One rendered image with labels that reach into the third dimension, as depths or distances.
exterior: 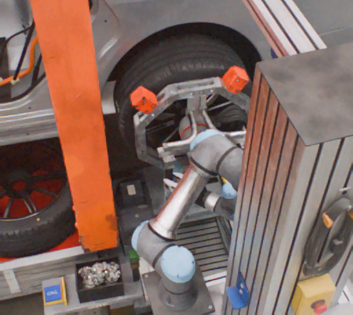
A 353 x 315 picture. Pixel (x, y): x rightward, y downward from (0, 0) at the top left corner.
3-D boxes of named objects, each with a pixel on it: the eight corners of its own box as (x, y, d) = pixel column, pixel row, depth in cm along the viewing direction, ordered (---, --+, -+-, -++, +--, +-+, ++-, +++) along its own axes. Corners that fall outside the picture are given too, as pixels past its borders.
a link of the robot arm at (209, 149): (148, 273, 211) (232, 146, 199) (122, 245, 218) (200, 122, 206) (167, 270, 221) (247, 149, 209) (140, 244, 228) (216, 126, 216)
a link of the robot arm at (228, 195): (251, 192, 236) (248, 208, 244) (231, 176, 242) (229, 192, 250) (237, 203, 233) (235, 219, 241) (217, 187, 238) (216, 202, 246)
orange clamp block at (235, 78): (232, 83, 265) (244, 69, 261) (237, 95, 260) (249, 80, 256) (220, 78, 261) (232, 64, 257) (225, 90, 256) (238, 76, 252)
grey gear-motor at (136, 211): (143, 196, 344) (140, 157, 317) (158, 258, 317) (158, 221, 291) (112, 202, 341) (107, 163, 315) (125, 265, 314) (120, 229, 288)
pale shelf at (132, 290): (136, 264, 276) (136, 260, 274) (143, 297, 265) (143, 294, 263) (42, 284, 269) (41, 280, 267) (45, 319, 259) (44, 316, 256)
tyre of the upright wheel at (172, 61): (169, 9, 257) (85, 107, 289) (182, 43, 242) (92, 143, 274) (269, 65, 297) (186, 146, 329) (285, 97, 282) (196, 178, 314)
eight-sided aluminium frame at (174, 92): (242, 150, 302) (253, 70, 261) (246, 160, 297) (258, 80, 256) (136, 169, 293) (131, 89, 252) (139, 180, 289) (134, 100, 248)
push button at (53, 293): (60, 286, 265) (59, 283, 263) (62, 300, 260) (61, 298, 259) (44, 289, 264) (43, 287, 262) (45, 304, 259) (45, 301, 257)
